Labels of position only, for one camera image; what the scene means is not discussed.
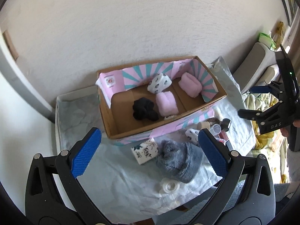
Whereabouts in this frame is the brown hair scrunchie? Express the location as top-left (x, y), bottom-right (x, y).
top-left (206, 117), bottom-right (222, 125)

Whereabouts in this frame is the beige cork cylinder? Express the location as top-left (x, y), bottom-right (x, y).
top-left (197, 121), bottom-right (211, 130)

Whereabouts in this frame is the pink fluffy sock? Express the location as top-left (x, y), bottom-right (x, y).
top-left (178, 72), bottom-right (202, 98)
top-left (156, 91), bottom-right (179, 117)

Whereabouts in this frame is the person right hand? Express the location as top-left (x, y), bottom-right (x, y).
top-left (280, 119), bottom-right (300, 137)

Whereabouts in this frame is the grey headboard cushion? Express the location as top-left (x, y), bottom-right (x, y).
top-left (233, 42), bottom-right (280, 94)

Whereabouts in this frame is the black round jar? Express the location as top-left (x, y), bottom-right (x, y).
top-left (220, 118), bottom-right (231, 132)

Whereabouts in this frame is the red black tube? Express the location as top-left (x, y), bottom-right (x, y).
top-left (216, 131), bottom-right (229, 145)

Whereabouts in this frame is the floral yellow green bedding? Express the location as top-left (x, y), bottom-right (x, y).
top-left (243, 91), bottom-right (291, 183)

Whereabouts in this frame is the clear plastic cup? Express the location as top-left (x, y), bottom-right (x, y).
top-left (209, 124), bottom-right (222, 136)

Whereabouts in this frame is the white panda print sock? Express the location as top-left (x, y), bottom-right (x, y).
top-left (185, 128), bottom-right (199, 146)

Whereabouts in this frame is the grey fluffy sock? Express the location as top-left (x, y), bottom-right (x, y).
top-left (157, 140), bottom-right (204, 183)

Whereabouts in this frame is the clear tape roll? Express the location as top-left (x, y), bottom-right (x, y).
top-left (161, 178), bottom-right (180, 194)

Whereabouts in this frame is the light blue floral cloth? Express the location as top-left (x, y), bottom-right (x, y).
top-left (55, 57), bottom-right (256, 224)

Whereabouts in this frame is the white leopard print sock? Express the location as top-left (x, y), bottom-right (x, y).
top-left (147, 73), bottom-right (172, 94)

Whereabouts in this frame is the white floral small box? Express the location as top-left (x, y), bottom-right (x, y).
top-left (131, 138), bottom-right (159, 165)

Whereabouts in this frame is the black sock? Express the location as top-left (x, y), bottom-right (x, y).
top-left (132, 97), bottom-right (159, 121)

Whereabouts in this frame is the pink teal cardboard box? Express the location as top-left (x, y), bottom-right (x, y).
top-left (96, 56), bottom-right (227, 146)

